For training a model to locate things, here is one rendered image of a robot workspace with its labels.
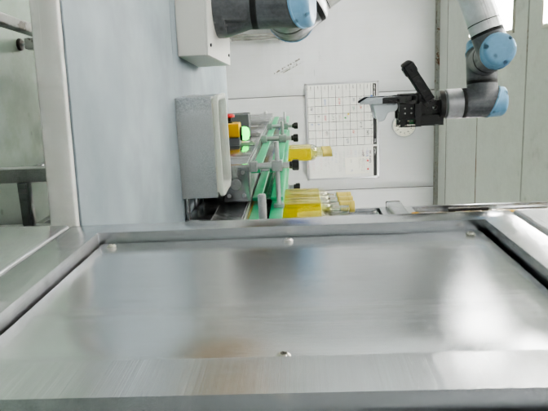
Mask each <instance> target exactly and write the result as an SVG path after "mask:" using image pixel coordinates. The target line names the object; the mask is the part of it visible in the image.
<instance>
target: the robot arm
mask: <svg viewBox="0 0 548 411"><path fill-rule="evenodd" d="M340 1H341V0H211V9H212V16H213V22H214V29H215V32H216V34H217V37H218V38H230V37H232V36H235V35H237V34H239V33H244V32H245V31H248V30H251V29H270V30H271V31H272V33H273V34H274V35H275V36H276V37H277V38H279V39H280V40H282V41H284V42H291V43H292V42H300V41H302V40H303V39H304V38H306V37H307V36H308V35H309V34H310V33H311V31H312V29H313V28H315V27H316V26H317V25H318V24H319V23H321V22H322V21H323V20H325V19H326V18H327V16H328V11H329V9H330V8H331V7H333V6H334V5H335V4H337V3H338V2H340ZM457 1H458V4H459V6H460V9H461V12H462V15H463V18H464V20H465V23H466V27H467V30H468V33H469V34H470V37H471V40H469V41H468V42H467V43H466V53H465V57H466V88H459V89H445V90H440V91H437V92H436V96H433V94H432V93H431V90H430V89H429V87H428V86H427V84H426V83H425V82H424V80H423V78H422V76H421V75H420V73H419V72H418V68H417V66H416V64H415V63H414V62H413V61H411V60H406V61H405V62H404V63H403V64H401V66H400V67H401V68H402V69H401V70H402V72H403V74H404V75H405V76H406V77H408V79H409V80H410V81H411V83H412V85H413V87H414V88H415V90H416V91H417V92H416V93H403V94H397V95H380V96H368V97H364V98H362V99H360V100H358V103H360V104H369V106H370V108H371V112H372V114H373V118H375V119H377V120H378V121H379V122H382V121H384V120H385V118H386V116H387V114H388V113H389V112H395V119H396V125H397V126H398V125H400V127H418V126H438V125H443V124H444V118H445V119H455V118H472V117H485V118H487V117H500V116H502V115H503V114H505V112H506V110H507V109H508V104H509V95H508V91H507V89H506V88H505V87H504V86H499V85H498V82H497V71H498V69H503V68H504V67H506V66H507V65H508V64H509V63H510V62H511V61H512V60H513V59H514V57H515V54H516V50H517V46H516V42H515V40H514V38H513V37H512V36H511V35H509V34H508V33H506V30H505V27H504V25H503V23H502V18H501V16H500V13H499V10H498V8H497V4H496V1H495V0H457ZM434 98H435V99H434ZM432 107H435V108H432ZM412 124H415V126H406V125H412Z"/></svg>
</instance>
